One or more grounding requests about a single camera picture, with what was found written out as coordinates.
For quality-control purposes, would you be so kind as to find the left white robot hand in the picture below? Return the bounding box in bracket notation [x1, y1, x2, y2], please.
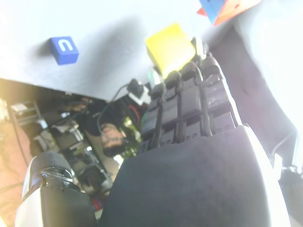
[15, 56, 292, 227]

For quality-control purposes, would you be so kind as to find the yellow cube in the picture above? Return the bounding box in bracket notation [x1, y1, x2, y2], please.
[145, 22, 197, 76]

